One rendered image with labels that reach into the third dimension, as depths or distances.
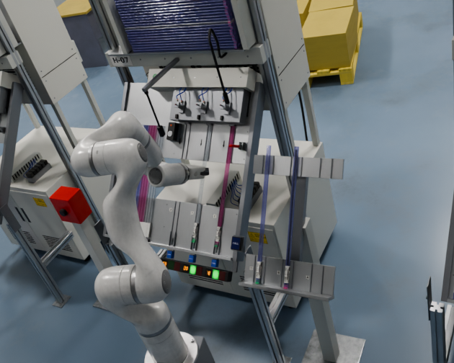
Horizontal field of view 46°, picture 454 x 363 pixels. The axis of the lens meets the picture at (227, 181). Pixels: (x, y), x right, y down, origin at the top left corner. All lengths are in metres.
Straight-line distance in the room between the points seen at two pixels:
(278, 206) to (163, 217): 0.53
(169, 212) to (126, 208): 0.74
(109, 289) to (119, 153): 0.41
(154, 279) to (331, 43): 3.26
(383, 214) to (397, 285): 0.55
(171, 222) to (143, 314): 0.67
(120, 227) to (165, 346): 0.44
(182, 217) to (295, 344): 0.88
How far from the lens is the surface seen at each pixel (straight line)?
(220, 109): 2.17
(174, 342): 1.82
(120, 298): 1.65
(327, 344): 2.52
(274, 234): 2.42
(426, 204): 3.33
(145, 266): 1.59
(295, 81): 2.48
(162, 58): 2.35
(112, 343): 3.08
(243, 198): 2.11
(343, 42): 4.52
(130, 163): 1.54
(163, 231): 2.32
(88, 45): 6.54
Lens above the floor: 2.17
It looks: 35 degrees down
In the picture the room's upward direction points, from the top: 18 degrees counter-clockwise
